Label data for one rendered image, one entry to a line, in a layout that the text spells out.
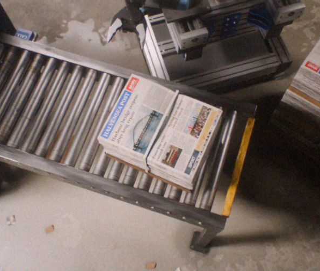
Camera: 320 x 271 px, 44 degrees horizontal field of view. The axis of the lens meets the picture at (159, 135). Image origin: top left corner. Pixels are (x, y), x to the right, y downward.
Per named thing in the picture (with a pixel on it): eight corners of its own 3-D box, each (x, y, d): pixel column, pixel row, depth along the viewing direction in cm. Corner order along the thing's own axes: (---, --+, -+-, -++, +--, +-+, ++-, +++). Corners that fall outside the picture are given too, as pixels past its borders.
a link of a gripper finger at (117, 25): (108, 50, 136) (124, 32, 139) (108, 40, 131) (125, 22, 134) (101, 45, 136) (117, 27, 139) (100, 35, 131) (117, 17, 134)
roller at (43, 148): (87, 70, 184) (85, 64, 179) (45, 163, 168) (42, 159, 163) (77, 67, 184) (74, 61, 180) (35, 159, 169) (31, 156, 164)
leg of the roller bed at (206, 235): (206, 239, 229) (223, 220, 165) (204, 249, 227) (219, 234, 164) (197, 235, 230) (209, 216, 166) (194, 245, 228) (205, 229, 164)
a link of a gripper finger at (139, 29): (148, 55, 137) (140, 32, 140) (150, 45, 132) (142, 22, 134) (140, 56, 137) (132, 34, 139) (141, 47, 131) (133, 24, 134)
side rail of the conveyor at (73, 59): (251, 115, 182) (257, 104, 171) (248, 126, 180) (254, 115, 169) (-12, 39, 199) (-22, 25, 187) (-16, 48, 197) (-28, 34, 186)
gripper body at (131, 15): (139, 37, 141) (145, 9, 145) (140, 23, 133) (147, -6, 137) (117, 33, 141) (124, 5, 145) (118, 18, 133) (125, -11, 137)
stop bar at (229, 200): (255, 120, 168) (256, 118, 166) (228, 218, 154) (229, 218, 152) (247, 118, 169) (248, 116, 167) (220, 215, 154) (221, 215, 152)
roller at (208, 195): (238, 113, 175) (240, 109, 170) (209, 216, 159) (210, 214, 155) (226, 111, 176) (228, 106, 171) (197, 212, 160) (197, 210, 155)
